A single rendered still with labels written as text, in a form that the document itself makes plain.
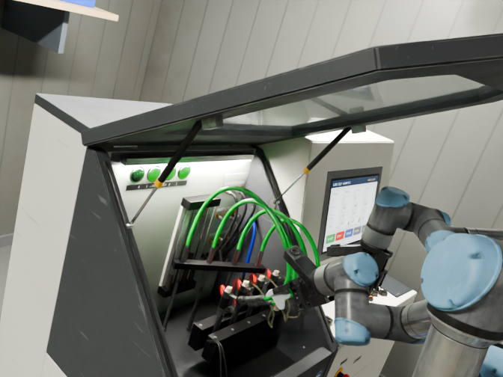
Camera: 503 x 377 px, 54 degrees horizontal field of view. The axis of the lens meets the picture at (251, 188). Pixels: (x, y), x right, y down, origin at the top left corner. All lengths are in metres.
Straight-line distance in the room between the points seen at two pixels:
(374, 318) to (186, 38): 2.91
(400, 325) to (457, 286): 0.41
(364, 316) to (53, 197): 0.90
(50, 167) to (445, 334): 1.11
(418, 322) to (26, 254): 1.14
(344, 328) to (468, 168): 1.96
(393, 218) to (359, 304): 0.28
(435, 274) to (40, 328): 1.21
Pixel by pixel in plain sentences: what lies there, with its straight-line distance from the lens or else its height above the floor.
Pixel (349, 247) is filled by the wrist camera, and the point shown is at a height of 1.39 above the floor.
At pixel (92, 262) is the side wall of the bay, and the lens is 1.37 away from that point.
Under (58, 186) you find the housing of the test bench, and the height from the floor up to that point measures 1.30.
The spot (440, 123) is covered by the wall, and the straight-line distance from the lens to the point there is 2.95.
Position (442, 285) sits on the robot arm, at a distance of 0.78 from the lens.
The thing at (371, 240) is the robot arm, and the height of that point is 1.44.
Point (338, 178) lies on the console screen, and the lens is 1.89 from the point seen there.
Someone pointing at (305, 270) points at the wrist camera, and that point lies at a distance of 1.25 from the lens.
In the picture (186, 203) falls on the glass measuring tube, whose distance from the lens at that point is 1.59.
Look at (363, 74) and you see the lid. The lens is 0.81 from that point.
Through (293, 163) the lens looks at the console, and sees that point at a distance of 1.73.
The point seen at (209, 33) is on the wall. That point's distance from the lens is 3.60.
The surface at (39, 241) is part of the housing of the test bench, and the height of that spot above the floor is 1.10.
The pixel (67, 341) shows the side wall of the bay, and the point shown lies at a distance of 1.55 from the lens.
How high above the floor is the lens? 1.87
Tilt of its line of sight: 18 degrees down
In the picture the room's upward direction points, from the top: 18 degrees clockwise
